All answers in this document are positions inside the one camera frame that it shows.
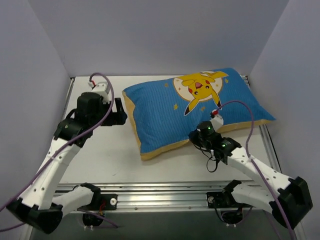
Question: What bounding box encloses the blue Pikachu pillowcase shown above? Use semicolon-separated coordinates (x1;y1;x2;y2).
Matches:
122;68;274;161

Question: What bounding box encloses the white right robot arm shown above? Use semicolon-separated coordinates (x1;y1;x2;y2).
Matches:
188;121;313;229

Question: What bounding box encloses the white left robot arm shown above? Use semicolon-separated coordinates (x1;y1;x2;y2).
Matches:
6;92;127;234

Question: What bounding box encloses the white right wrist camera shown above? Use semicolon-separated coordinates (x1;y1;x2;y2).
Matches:
210;109;224;132

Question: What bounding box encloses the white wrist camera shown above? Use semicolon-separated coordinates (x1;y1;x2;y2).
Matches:
210;109;224;132
88;81;110;104

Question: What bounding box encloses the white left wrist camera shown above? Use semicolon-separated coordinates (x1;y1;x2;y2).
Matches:
88;81;110;104

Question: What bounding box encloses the aluminium left side rail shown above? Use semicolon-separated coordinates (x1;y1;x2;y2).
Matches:
61;77;75;120

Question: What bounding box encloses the aluminium rail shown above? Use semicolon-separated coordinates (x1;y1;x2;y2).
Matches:
61;77;75;120
241;74;283;173

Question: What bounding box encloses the aluminium right side rail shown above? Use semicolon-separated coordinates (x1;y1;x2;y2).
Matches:
241;74;283;173

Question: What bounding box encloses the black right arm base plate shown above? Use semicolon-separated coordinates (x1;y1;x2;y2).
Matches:
206;191;251;209

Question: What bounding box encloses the aluminium front rail frame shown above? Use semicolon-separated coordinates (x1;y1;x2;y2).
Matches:
52;180;276;213

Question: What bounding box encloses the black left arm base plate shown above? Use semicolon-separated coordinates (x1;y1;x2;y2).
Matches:
80;193;118;212

